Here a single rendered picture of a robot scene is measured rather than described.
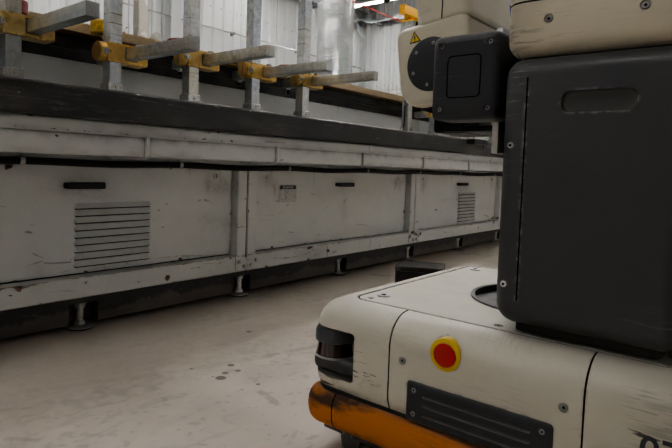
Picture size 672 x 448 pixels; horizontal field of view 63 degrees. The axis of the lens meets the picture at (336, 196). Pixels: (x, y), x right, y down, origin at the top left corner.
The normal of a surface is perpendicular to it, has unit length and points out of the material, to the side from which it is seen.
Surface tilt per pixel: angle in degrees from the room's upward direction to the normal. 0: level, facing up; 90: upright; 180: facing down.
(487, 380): 90
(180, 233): 90
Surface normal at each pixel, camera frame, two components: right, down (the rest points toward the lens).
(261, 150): 0.78, 0.06
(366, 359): -0.63, 0.02
